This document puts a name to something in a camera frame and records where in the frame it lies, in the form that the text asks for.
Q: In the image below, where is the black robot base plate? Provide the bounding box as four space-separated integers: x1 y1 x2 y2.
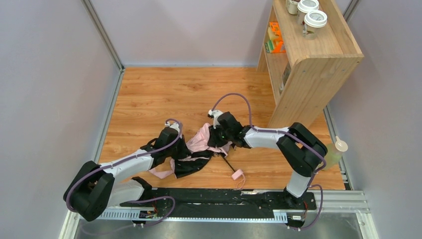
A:
140 188 317 223

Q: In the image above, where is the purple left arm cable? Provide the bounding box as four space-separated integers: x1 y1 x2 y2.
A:
65 118 184 228

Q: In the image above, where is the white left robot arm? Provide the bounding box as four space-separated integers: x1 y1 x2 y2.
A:
63 122 183 222

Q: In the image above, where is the green juice bottle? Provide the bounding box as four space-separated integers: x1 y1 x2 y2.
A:
323 136 348 171

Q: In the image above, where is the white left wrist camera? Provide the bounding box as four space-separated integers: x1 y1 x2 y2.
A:
165 121 180 133

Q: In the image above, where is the aluminium frame rail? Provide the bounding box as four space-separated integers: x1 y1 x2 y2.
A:
57 186 380 239

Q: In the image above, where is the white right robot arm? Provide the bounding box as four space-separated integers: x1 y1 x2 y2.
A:
208 110 328 198

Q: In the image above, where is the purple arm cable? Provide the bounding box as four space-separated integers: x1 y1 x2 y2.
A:
211 93 327 231
65 118 184 228

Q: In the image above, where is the white lidded cup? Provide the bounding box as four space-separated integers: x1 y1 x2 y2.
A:
303 10 327 40
296 0 319 25
286 0 300 15

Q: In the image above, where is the back white lidded cup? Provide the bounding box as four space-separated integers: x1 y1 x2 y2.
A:
286 0 300 15

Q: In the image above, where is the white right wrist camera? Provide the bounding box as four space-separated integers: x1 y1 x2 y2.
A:
208 110 223 129

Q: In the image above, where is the orange box on shelf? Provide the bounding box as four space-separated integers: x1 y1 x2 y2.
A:
264 22 286 53

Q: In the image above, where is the wooden shelf unit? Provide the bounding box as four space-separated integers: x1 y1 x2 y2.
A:
257 0 364 128

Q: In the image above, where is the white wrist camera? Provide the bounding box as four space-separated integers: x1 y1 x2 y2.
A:
165 121 180 133
208 110 223 129

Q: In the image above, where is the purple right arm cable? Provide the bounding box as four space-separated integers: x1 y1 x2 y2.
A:
211 93 327 231

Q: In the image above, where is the pink folding umbrella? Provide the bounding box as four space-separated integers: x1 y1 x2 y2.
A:
149 123 231 179

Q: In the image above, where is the front white lidded cup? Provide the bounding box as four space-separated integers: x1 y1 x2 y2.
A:
303 10 327 40

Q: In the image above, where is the middle white lidded cup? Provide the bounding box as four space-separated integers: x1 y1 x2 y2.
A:
296 0 319 25

